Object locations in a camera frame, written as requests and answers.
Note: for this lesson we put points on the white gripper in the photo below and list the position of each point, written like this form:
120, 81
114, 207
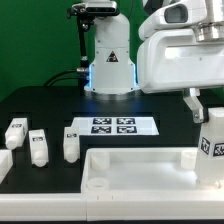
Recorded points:
182, 47

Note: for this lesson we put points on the white desk top tray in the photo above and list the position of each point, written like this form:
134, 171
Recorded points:
150, 169

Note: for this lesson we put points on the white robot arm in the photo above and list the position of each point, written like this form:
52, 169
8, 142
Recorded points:
112, 71

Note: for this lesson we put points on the white marker plate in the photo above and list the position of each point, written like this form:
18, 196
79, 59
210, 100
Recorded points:
115, 126

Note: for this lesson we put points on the white left corner block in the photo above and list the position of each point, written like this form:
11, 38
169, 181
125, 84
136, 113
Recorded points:
6, 162

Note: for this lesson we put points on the white front rail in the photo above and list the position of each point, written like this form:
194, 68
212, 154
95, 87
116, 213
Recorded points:
106, 206

